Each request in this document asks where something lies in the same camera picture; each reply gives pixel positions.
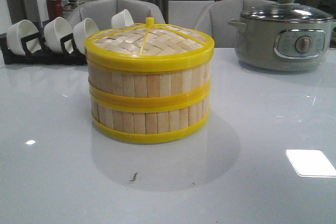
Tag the woven bamboo steamer lid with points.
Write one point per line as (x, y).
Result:
(149, 47)

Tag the bamboo steamer tray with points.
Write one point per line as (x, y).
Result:
(149, 91)
(150, 120)

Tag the white bowl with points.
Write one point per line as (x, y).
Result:
(81, 31)
(122, 19)
(54, 31)
(16, 32)

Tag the right grey armchair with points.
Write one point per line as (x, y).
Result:
(213, 19)

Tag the grey electric cooking pot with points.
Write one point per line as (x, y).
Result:
(282, 46)

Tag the black bowl rack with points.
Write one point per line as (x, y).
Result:
(70, 54)

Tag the red box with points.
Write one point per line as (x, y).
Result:
(54, 8)

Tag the glass pot lid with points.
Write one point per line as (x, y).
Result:
(287, 11)

